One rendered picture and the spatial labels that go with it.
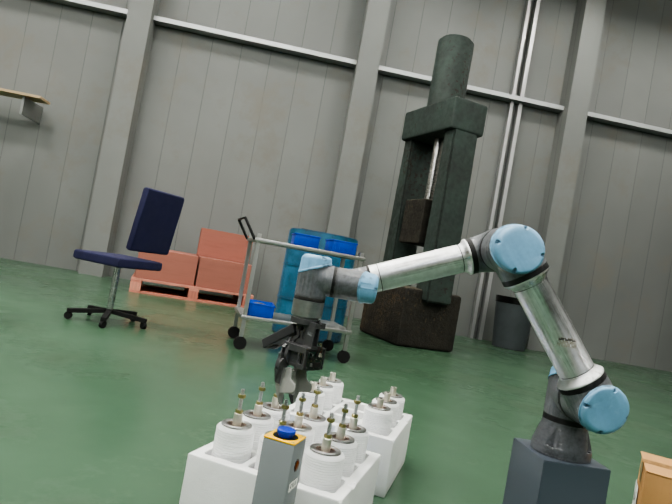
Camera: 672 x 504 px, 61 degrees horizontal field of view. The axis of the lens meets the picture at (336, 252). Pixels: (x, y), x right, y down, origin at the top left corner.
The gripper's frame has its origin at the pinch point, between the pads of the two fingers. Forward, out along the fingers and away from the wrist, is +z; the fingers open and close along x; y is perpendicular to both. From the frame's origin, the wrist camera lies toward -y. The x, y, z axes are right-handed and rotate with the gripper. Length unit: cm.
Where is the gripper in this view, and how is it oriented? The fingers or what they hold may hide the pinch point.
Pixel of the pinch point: (285, 397)
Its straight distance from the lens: 142.8
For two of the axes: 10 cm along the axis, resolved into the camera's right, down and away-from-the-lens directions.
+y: 7.4, 1.2, -6.6
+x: 6.5, 1.3, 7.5
